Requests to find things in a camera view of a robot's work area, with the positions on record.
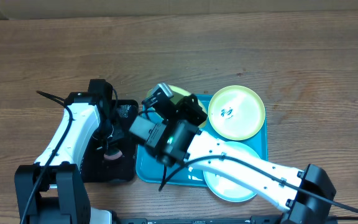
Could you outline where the black plastic tray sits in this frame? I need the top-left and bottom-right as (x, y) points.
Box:
(80, 100), (139, 182)

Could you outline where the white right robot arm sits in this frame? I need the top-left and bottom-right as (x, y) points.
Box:
(137, 93), (336, 223)

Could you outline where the light blue plate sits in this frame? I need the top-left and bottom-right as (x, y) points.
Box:
(203, 141), (260, 202)

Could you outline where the yellow plate with blue stain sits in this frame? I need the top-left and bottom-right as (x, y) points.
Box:
(208, 85), (265, 141)

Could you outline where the orange green scrub sponge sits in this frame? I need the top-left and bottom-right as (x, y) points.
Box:
(104, 150), (123, 161)

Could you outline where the teal plastic tray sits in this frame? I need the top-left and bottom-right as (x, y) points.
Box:
(135, 93), (268, 187)

